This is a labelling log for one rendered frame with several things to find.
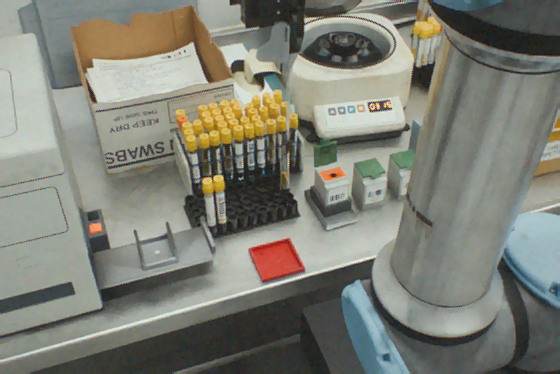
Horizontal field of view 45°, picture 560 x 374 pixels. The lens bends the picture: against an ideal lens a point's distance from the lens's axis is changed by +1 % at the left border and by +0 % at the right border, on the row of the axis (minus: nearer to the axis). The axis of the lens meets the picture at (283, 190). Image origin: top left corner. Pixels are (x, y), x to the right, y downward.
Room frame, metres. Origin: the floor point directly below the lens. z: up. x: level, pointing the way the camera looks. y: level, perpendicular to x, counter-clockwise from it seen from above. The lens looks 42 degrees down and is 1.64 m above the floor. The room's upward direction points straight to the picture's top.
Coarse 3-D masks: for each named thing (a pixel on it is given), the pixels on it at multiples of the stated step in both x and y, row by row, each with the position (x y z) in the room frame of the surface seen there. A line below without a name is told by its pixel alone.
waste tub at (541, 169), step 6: (558, 120) 0.99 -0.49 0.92; (558, 126) 0.98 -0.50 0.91; (552, 132) 0.89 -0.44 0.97; (558, 132) 0.89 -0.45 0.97; (552, 138) 0.89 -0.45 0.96; (558, 138) 0.89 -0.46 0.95; (552, 144) 0.89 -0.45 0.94; (558, 144) 0.90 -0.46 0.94; (546, 150) 0.89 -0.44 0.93; (552, 150) 0.89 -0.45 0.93; (558, 150) 0.90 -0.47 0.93; (546, 156) 0.89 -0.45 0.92; (552, 156) 0.89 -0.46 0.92; (558, 156) 0.90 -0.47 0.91; (540, 162) 0.89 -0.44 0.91; (546, 162) 0.89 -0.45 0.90; (552, 162) 0.90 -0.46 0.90; (558, 162) 0.90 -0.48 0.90; (540, 168) 0.89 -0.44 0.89; (546, 168) 0.89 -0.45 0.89; (552, 168) 0.90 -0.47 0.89; (558, 168) 0.90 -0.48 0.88; (534, 174) 0.89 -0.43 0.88; (540, 174) 0.89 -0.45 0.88
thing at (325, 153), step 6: (324, 144) 0.83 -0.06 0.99; (330, 144) 0.84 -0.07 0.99; (336, 144) 0.84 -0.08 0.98; (318, 150) 0.83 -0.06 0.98; (324, 150) 0.83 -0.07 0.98; (330, 150) 0.84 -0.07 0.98; (336, 150) 0.84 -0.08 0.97; (318, 156) 0.83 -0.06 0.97; (324, 156) 0.83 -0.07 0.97; (330, 156) 0.83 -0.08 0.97; (336, 156) 0.84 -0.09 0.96; (318, 162) 0.83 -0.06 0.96; (324, 162) 0.83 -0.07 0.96; (330, 162) 0.83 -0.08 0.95
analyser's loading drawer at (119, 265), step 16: (144, 240) 0.69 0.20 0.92; (160, 240) 0.70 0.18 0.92; (176, 240) 0.70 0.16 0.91; (192, 240) 0.70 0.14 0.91; (208, 240) 0.68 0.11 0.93; (96, 256) 0.66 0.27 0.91; (112, 256) 0.66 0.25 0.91; (128, 256) 0.66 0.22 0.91; (144, 256) 0.64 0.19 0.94; (160, 256) 0.66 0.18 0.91; (176, 256) 0.65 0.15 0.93; (192, 256) 0.66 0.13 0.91; (208, 256) 0.66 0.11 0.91; (96, 272) 0.63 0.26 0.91; (112, 272) 0.63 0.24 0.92; (128, 272) 0.63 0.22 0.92; (144, 272) 0.63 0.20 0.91; (160, 272) 0.64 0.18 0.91
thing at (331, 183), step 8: (320, 168) 0.82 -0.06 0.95; (328, 168) 0.82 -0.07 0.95; (336, 168) 0.82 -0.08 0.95; (320, 176) 0.80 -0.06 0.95; (328, 176) 0.80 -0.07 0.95; (336, 176) 0.80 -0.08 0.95; (344, 176) 0.80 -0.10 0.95; (320, 184) 0.80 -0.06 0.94; (328, 184) 0.79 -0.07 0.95; (336, 184) 0.79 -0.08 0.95; (344, 184) 0.79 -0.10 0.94; (320, 192) 0.80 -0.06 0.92; (328, 192) 0.78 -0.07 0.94; (336, 192) 0.78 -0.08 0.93; (344, 192) 0.79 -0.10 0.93; (328, 200) 0.78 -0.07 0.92; (336, 200) 0.78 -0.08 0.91
